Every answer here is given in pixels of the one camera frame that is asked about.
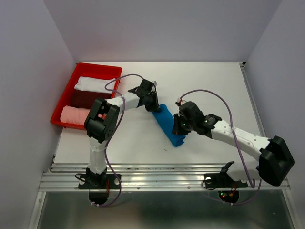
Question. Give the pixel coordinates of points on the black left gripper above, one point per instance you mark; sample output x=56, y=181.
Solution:
x=155, y=107

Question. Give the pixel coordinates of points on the white rolled t shirt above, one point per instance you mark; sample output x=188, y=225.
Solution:
x=94, y=85

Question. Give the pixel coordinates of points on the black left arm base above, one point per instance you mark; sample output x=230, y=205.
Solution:
x=107, y=181

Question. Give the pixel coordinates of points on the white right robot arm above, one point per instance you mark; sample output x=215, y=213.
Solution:
x=272, y=159

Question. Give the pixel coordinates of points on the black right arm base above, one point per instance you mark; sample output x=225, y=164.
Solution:
x=214, y=181

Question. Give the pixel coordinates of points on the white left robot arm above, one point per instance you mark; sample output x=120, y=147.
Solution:
x=102, y=120

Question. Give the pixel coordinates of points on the aluminium frame rail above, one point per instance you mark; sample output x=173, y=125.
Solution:
x=135, y=177

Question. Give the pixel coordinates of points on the red plastic tray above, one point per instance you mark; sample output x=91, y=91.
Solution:
x=97, y=71

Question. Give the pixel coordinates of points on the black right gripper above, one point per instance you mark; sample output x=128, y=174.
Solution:
x=177, y=129

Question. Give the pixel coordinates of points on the pink rolled t shirt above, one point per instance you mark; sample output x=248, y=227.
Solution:
x=73, y=115

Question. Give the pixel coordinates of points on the maroon rolled t shirt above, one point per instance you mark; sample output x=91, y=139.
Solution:
x=85, y=99

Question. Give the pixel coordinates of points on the blue t shirt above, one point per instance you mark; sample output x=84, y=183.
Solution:
x=165, y=120

